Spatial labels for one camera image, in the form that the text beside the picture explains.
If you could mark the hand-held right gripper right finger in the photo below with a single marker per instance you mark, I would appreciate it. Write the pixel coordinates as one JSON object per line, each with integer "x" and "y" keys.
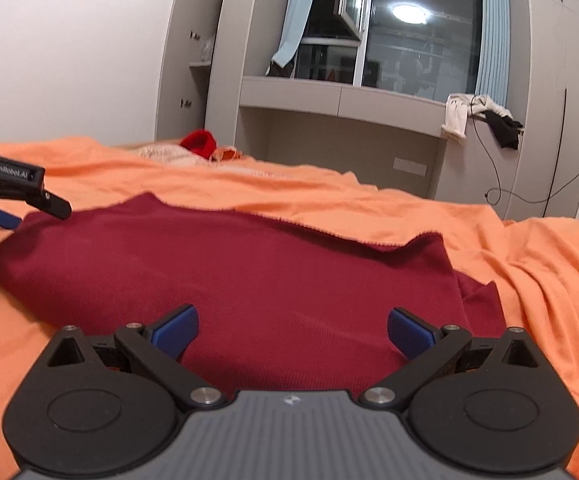
{"x": 409, "y": 332}

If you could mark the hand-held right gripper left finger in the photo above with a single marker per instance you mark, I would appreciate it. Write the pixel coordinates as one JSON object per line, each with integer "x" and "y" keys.
{"x": 177, "y": 332}

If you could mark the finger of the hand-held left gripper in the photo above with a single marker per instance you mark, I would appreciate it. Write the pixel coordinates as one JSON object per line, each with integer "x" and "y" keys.
{"x": 1, "y": 217}
{"x": 51, "y": 205}

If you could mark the dark red long-sleeve shirt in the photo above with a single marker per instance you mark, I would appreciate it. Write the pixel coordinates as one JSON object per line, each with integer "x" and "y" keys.
{"x": 269, "y": 285}

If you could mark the pale pink quilted blanket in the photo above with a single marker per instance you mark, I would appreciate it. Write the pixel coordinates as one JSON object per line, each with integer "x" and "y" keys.
{"x": 159, "y": 152}

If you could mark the orange duvet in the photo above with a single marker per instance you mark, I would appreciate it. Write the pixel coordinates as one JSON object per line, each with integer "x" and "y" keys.
{"x": 544, "y": 285}

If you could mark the red knit hat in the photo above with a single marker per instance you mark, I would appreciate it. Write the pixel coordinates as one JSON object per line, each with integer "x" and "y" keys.
{"x": 199, "y": 141}

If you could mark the small orange fringed cloth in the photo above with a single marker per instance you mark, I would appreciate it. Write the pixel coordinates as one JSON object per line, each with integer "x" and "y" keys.
{"x": 227, "y": 155}

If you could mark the white garment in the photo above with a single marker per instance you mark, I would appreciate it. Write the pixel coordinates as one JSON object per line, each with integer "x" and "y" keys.
{"x": 454, "y": 117}

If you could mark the clear plastic bag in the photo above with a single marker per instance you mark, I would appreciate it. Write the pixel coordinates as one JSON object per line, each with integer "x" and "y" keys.
{"x": 208, "y": 50}

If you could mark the black garment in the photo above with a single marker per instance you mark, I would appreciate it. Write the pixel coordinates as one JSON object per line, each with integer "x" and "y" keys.
{"x": 507, "y": 132}

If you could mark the grey wardrobe with open door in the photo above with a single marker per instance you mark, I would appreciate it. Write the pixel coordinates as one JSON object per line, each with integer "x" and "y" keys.
{"x": 229, "y": 60}

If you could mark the grey window desk unit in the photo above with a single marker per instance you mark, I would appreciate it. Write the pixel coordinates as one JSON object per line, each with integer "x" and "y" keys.
{"x": 349, "y": 97}

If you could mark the dark bag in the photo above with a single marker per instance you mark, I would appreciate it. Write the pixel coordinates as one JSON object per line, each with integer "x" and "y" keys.
{"x": 280, "y": 70}

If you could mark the window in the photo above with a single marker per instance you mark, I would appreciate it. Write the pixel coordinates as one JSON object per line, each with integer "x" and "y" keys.
{"x": 419, "y": 50}

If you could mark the grey closed wardrobe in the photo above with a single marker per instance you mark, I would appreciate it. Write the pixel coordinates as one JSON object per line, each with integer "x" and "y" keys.
{"x": 554, "y": 85}

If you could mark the light blue curtain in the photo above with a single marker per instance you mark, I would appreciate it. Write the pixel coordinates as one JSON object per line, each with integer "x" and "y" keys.
{"x": 294, "y": 20}
{"x": 494, "y": 35}

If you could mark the white wall socket plate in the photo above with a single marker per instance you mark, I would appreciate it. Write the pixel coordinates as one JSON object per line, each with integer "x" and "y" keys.
{"x": 410, "y": 166}

